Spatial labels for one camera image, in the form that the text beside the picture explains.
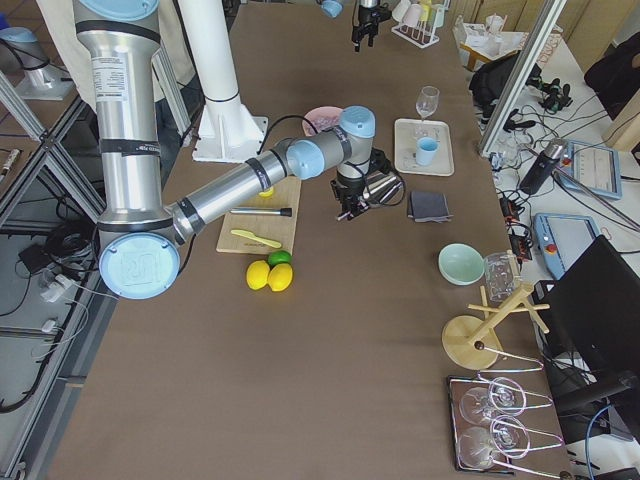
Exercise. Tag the blue teach pendant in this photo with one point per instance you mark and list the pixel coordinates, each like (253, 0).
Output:
(562, 238)
(596, 167)

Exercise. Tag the cream serving tray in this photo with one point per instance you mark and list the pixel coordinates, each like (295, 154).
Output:
(405, 148)

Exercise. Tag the clear ice cubes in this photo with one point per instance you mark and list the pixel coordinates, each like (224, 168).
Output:
(322, 123)

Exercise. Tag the glass jar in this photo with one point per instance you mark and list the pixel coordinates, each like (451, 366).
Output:
(501, 275)

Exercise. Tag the half lemon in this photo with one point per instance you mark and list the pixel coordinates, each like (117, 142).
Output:
(267, 193)

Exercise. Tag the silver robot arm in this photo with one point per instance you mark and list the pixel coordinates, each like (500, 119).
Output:
(139, 234)
(333, 8)

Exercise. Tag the mint green bowl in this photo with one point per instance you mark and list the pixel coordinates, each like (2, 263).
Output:
(460, 264)

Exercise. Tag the clear wine glass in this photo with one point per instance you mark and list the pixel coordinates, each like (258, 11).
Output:
(425, 105)

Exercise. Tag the seated person dark clothes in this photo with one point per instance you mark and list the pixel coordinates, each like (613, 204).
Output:
(615, 78)

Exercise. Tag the yellow lemon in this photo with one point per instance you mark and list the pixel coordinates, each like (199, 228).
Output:
(257, 274)
(280, 277)

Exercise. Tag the black monitor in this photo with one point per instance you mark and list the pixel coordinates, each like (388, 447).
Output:
(594, 311)

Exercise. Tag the upside-down wine glass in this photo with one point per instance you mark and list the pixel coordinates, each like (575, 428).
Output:
(480, 405)
(483, 448)

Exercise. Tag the yellow plastic knife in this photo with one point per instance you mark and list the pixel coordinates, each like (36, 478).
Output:
(253, 237)

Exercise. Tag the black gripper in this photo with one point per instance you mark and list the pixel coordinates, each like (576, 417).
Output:
(348, 192)
(366, 18)

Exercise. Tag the black bag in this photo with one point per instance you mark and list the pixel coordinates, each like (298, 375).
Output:
(488, 82)

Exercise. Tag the green lime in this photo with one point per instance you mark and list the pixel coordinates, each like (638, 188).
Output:
(279, 257)

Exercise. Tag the black bottle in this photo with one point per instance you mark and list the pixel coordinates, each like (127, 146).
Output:
(543, 166)

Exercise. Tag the blue cup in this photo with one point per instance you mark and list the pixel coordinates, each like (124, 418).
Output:
(426, 149)

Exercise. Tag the wooden cup tree stand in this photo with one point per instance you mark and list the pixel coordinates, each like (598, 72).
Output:
(472, 343)

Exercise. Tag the steel ice scoop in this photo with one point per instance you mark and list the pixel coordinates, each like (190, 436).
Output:
(380, 189)

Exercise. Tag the pink bowl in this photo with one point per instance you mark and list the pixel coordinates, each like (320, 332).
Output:
(308, 128)

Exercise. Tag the white cup rack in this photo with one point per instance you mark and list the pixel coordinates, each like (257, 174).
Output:
(418, 21)

